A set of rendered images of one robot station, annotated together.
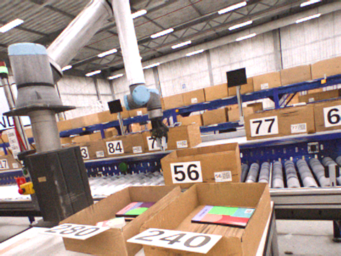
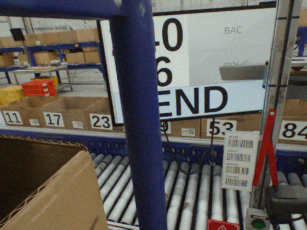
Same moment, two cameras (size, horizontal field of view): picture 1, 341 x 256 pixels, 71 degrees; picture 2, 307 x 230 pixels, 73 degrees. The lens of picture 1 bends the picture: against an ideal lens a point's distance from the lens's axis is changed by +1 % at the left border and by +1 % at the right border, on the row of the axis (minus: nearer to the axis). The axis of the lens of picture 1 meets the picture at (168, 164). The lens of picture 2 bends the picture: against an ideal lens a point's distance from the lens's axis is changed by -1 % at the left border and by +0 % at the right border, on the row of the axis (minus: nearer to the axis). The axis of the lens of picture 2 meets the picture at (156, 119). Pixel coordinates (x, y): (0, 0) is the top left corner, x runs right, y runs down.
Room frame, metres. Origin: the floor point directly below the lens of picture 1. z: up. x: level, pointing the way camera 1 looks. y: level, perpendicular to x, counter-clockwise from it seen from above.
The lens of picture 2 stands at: (1.19, 1.29, 1.50)
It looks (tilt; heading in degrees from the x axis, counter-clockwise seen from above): 23 degrees down; 352
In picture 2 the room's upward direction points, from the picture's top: 5 degrees counter-clockwise
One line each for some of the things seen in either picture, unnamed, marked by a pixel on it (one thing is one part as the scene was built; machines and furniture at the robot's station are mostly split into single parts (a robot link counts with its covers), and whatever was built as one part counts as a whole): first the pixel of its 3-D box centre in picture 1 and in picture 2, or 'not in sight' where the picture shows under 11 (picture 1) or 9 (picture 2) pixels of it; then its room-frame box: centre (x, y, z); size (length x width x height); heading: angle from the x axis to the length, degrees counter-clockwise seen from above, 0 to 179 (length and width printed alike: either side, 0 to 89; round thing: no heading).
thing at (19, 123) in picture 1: (24, 147); (262, 172); (1.62, 0.93, 1.11); 0.12 x 0.05 x 0.88; 64
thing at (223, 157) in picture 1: (203, 164); not in sight; (1.32, -0.19, 0.83); 0.39 x 0.29 x 0.17; 70
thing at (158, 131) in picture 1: (157, 127); not in sight; (1.48, 0.03, 1.08); 0.09 x 0.08 x 0.12; 156
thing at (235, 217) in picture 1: (223, 216); not in sight; (0.77, -0.16, 0.76); 0.19 x 0.14 x 0.02; 54
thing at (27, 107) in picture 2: not in sight; (35, 110); (2.97, 2.05, 0.96); 0.39 x 0.29 x 0.17; 65
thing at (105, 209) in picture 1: (128, 214); not in sight; (0.86, 0.19, 0.80); 0.38 x 0.28 x 0.10; 149
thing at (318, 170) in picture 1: (321, 173); not in sight; (1.13, -0.73, 0.72); 0.52 x 0.05 x 0.05; 154
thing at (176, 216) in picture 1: (213, 217); not in sight; (0.70, -0.11, 0.80); 0.38 x 0.28 x 0.10; 148
